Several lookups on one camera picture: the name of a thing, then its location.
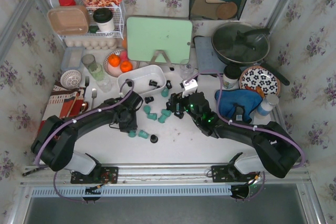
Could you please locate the white wire shelf rack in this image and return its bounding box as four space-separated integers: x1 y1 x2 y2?
49 0 125 38

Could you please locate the white blue bottle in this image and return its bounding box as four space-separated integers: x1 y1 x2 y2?
255 94 279 119

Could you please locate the blue cloth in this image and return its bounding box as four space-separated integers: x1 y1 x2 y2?
215 89 262 123

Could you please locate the green cutting board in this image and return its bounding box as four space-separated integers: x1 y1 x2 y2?
126 16 193 64

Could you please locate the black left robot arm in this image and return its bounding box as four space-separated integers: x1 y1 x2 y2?
30 91 143 175

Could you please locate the teal capsule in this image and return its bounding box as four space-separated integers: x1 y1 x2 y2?
158 114 167 124
138 130 149 139
128 131 137 138
161 88 169 98

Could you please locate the orange fruit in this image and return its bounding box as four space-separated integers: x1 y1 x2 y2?
108 54 121 67
120 61 133 73

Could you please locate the grey plastic cup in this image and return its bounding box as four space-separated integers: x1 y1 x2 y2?
81 54 96 69

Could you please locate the black lidded printed jar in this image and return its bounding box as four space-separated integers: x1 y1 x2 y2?
223 64 242 89

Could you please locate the black capsule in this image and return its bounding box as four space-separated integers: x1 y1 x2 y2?
150 134 158 143
149 80 161 88
174 111 184 119

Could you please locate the black capsule bottom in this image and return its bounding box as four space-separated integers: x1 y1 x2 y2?
150 134 158 143

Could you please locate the white rectangular storage basket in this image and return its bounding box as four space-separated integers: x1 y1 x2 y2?
117 65 166 98

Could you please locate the flower patterned plate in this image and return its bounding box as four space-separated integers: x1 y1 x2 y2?
238 66 281 96

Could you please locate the black frying pan with lid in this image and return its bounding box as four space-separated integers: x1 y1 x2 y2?
211 22 290 86

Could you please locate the clear drinking glass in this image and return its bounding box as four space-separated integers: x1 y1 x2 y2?
180 59 195 80

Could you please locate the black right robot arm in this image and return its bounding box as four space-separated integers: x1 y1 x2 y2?
166 92 304 178

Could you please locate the black mesh organizer rack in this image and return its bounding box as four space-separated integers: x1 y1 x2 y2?
188 0 247 20

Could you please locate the fruit plate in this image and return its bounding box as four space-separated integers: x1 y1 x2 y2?
103 49 140 77

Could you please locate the brown lidded food container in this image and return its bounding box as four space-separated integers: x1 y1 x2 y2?
47 5 90 36

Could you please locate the red capped jar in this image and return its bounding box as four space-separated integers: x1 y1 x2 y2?
58 0 76 7

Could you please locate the white perforated small basket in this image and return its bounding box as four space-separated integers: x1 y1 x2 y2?
60 70 82 89

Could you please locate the patterned folded cloth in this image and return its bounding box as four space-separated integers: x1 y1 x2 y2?
38 82 85 132

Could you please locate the black fork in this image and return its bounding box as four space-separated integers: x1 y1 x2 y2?
84 76 90 95

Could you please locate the green glass cup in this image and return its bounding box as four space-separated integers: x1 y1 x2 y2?
88 62 105 81

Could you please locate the white egg tray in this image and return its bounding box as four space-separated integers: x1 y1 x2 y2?
65 38 118 50

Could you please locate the white cup black lid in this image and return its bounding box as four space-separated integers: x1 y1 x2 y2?
93 7 115 33

